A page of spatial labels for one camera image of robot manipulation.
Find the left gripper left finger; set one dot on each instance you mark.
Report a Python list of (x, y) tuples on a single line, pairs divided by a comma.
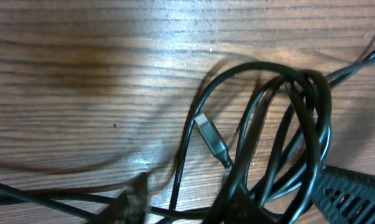
[(130, 207)]

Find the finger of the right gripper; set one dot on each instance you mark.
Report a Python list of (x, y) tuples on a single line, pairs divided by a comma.
[(345, 196)]

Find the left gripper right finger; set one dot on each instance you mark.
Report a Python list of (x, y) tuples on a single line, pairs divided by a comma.
[(236, 207)]

